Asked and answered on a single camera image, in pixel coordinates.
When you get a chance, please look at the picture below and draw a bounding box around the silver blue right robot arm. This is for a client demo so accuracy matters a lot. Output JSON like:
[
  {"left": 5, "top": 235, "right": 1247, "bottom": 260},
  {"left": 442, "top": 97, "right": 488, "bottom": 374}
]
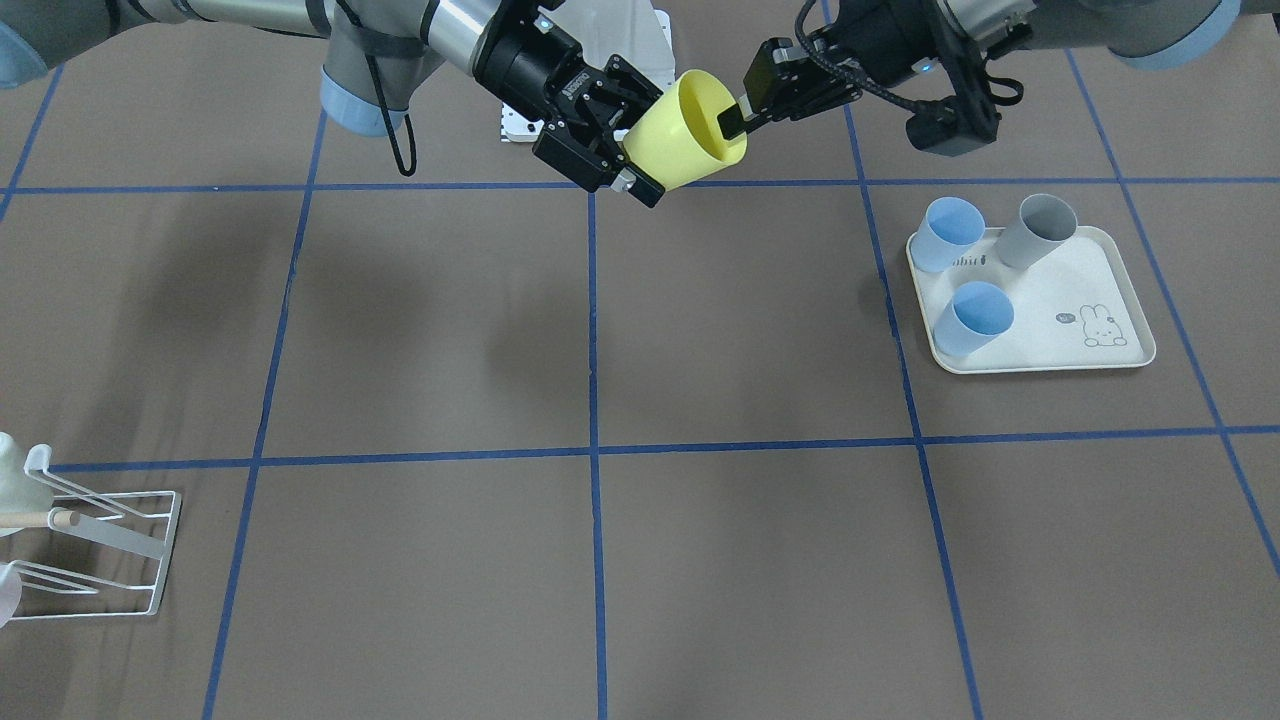
[{"left": 3, "top": 1, "right": 675, "bottom": 208}]

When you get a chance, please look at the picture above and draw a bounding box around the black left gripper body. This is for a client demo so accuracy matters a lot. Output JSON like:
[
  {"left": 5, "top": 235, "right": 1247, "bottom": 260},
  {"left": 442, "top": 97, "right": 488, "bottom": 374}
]
[{"left": 742, "top": 1, "right": 966, "bottom": 126}]

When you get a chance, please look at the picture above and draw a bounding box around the grey ikea cup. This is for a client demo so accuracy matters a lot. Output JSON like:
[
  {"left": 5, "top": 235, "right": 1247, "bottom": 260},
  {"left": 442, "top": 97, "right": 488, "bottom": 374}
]
[{"left": 995, "top": 193, "right": 1078, "bottom": 270}]

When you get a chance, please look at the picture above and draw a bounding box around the cream serving tray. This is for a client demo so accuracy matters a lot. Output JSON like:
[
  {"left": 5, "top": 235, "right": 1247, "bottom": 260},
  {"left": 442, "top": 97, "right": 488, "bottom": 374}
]
[{"left": 906, "top": 225, "right": 1157, "bottom": 375}]

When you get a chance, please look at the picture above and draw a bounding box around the yellow ikea cup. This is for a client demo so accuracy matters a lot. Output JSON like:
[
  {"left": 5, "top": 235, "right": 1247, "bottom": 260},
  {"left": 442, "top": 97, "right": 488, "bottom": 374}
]
[{"left": 623, "top": 69, "right": 748, "bottom": 191}]

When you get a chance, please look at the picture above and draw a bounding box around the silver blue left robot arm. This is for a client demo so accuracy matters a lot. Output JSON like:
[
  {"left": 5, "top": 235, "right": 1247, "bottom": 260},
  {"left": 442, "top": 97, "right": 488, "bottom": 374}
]
[{"left": 713, "top": 1, "right": 1276, "bottom": 158}]

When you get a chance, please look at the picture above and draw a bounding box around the white wire cup rack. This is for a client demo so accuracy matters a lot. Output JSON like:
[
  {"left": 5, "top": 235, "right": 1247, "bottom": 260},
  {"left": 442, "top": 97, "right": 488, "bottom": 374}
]
[{"left": 1, "top": 433, "right": 184, "bottom": 624}]

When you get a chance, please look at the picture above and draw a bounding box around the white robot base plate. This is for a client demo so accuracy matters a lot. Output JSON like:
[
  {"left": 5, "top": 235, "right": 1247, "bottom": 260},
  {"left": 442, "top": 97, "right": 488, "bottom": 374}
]
[{"left": 547, "top": 1, "right": 677, "bottom": 91}]

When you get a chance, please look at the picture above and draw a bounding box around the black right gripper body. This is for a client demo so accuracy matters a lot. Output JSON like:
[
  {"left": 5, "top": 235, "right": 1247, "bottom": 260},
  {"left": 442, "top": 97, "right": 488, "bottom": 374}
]
[{"left": 475, "top": 5, "right": 663, "bottom": 192}]

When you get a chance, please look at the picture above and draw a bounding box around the light blue ikea cup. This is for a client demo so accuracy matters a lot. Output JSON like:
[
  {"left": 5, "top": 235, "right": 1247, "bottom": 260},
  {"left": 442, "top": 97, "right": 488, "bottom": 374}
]
[
  {"left": 909, "top": 196, "right": 987, "bottom": 273},
  {"left": 932, "top": 281, "right": 1015, "bottom": 357}
]

